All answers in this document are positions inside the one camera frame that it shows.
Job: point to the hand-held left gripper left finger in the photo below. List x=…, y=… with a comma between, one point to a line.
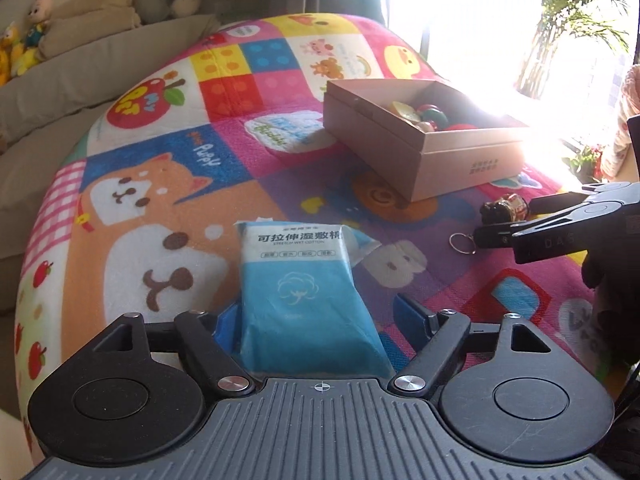
x=227, y=327

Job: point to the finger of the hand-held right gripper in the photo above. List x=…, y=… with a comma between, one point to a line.
x=550, y=240
x=565, y=201

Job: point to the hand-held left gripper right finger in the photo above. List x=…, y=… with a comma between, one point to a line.
x=412, y=317

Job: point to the blue wet cotton pack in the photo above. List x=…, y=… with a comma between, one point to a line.
x=305, y=300

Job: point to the pink cardboard box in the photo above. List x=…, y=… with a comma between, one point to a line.
x=450, y=170

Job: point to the person's right hand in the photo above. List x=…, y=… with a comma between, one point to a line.
x=612, y=275

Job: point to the pink patterned cloth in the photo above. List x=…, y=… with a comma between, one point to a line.
x=622, y=125

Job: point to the small potted plant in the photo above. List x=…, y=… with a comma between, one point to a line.
x=585, y=157

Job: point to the red plastic toy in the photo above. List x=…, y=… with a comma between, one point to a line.
x=459, y=127

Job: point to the green palm plant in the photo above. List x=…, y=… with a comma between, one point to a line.
x=575, y=10

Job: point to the multicolour ball toy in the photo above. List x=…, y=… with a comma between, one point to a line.
x=431, y=114

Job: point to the colourful printed play mat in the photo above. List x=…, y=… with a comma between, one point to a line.
x=310, y=180

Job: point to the beige sofa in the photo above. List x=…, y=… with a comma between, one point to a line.
x=50, y=95

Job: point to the beige pillow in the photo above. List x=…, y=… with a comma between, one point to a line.
x=85, y=20

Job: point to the yellow bird plush toy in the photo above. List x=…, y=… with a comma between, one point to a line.
x=9, y=50

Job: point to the red-haired doll plush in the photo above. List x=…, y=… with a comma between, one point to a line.
x=39, y=15

